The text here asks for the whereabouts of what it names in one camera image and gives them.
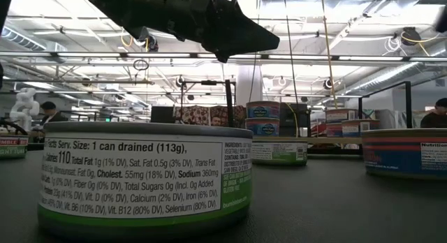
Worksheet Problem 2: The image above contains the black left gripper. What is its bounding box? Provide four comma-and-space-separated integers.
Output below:
132, 0, 280, 64

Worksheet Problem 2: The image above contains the tuna can green label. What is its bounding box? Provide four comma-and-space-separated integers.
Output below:
0, 134, 29, 160
251, 140, 309, 166
37, 121, 254, 241

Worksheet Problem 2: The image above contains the wooden shelf board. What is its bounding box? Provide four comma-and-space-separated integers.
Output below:
250, 135, 365, 145

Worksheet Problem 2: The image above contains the patterned patchwork quilt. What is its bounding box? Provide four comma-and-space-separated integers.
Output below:
173, 105, 247, 127

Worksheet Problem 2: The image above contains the black computer case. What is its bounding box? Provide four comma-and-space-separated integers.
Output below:
279, 102, 312, 138

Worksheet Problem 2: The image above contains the black screen panel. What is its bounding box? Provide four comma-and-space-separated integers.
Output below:
150, 105, 175, 124

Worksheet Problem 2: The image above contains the black table mat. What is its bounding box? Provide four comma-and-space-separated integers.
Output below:
0, 150, 447, 243

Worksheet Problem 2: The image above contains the black curved wheel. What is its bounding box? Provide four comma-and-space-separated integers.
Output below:
0, 119, 28, 136

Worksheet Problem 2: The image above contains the thin black hanging cable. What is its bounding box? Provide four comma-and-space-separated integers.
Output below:
281, 0, 299, 105

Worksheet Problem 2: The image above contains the yellow cable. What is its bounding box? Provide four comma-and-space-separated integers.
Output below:
320, 0, 339, 110

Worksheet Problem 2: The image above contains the hanging black cable loop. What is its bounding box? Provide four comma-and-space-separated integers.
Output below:
132, 59, 150, 72

